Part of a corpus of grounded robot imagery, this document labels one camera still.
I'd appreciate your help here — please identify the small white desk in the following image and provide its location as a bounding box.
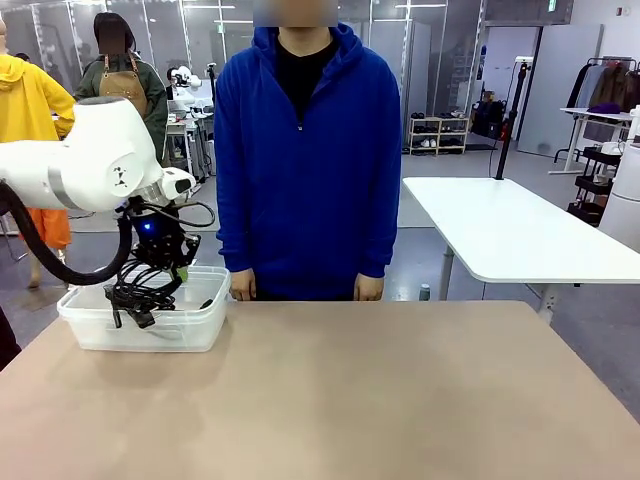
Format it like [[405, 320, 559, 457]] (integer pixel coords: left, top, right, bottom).
[[548, 106, 637, 175]]

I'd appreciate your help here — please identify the large white table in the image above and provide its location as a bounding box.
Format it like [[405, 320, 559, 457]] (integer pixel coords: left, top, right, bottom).
[[402, 177, 640, 314]]

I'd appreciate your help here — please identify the black utility cart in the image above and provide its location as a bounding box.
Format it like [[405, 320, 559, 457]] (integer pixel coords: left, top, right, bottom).
[[567, 144, 624, 226]]

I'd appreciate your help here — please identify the person's right forearm blue sleeve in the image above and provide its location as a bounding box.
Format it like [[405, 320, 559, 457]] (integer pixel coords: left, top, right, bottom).
[[215, 189, 259, 274]]

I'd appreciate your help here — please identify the person's left hand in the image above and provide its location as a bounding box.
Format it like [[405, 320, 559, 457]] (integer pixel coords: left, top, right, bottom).
[[353, 272, 385, 302]]

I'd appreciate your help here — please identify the person with brown apron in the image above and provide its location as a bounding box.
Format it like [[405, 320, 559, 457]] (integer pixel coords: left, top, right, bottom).
[[74, 12, 169, 166]]

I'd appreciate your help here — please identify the wooden shoe rack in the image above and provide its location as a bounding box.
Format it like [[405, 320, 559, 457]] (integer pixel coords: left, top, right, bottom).
[[408, 115, 471, 156]]

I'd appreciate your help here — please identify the figure in yellow hoodie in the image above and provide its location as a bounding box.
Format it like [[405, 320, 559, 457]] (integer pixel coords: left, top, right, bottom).
[[0, 19, 77, 290]]

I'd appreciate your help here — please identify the person's right hand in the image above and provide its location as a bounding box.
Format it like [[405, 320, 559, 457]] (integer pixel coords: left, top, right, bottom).
[[229, 267, 259, 302]]

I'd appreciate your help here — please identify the clothes rack with coats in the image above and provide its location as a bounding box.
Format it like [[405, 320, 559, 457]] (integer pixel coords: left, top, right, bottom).
[[564, 55, 640, 114]]

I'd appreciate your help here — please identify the black USB extension cable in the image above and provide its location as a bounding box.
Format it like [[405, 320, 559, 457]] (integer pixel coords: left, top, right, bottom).
[[103, 257, 184, 331]]

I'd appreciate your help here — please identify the person's left forearm blue sleeve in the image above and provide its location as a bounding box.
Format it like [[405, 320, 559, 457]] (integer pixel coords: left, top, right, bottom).
[[355, 189, 402, 279]]

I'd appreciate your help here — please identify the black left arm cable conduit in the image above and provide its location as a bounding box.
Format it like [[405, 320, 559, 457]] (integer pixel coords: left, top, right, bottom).
[[0, 179, 135, 287]]

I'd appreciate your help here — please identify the black tripod pole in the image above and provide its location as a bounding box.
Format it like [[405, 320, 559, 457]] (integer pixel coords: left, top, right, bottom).
[[494, 57, 532, 181]]

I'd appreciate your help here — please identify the person in blue hoodie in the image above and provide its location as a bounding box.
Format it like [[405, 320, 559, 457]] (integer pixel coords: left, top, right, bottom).
[[213, 0, 403, 302]]

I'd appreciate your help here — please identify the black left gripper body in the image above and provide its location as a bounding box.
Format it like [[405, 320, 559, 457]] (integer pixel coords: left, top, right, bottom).
[[128, 202, 184, 254]]

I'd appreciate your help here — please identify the translucent white plastic bin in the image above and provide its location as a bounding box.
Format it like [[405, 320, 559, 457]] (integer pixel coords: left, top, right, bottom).
[[56, 264, 233, 354]]

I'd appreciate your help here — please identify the black bags pile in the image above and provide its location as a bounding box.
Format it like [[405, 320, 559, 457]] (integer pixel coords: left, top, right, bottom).
[[471, 89, 507, 140]]

